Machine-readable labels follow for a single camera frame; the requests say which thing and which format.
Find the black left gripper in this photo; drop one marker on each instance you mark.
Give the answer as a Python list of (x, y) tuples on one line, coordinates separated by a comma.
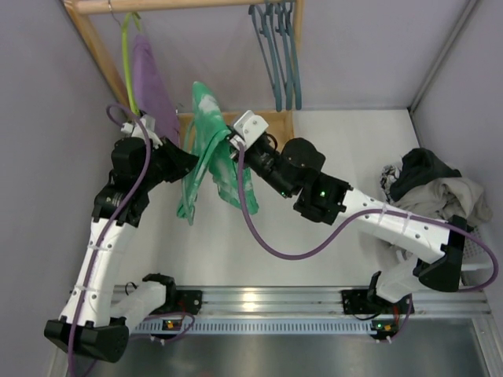
[(169, 155)]

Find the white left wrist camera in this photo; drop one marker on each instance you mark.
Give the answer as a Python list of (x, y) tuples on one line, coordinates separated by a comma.
[(147, 128)]

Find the mint green hanger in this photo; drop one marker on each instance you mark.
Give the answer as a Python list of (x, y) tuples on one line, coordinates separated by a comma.
[(201, 140)]

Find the purple trousers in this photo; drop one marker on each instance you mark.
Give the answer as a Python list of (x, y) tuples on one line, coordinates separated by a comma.
[(150, 93)]

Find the grey slotted cable duct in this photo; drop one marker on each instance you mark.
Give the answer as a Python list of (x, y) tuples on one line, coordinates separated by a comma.
[(277, 326)]

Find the grey garment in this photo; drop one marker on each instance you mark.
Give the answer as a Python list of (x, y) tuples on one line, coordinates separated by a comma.
[(443, 198)]

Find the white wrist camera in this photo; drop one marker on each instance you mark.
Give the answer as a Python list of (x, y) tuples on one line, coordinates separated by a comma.
[(249, 127), (147, 128)]

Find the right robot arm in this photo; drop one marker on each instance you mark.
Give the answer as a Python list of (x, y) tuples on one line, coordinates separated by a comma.
[(436, 247)]

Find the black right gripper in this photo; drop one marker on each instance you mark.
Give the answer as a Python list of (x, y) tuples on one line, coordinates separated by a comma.
[(244, 153)]

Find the green white patterned trousers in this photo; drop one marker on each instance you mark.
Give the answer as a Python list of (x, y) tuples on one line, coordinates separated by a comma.
[(221, 168)]

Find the white laundry basket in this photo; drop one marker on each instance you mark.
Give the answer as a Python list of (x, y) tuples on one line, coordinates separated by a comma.
[(477, 266)]

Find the black white patterned garment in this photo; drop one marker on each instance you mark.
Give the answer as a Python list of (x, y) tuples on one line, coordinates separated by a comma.
[(388, 176)]

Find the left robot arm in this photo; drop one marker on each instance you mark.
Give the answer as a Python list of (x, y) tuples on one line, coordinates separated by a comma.
[(90, 325)]

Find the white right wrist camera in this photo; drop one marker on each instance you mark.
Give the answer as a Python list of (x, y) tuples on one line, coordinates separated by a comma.
[(249, 127)]

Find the black dark garment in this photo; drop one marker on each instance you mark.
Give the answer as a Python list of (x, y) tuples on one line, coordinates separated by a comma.
[(419, 167)]

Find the lime green hanger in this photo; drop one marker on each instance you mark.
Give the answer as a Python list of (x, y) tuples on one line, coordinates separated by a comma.
[(126, 58)]

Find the aluminium mounting rail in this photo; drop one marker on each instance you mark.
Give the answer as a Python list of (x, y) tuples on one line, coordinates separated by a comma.
[(324, 302)]

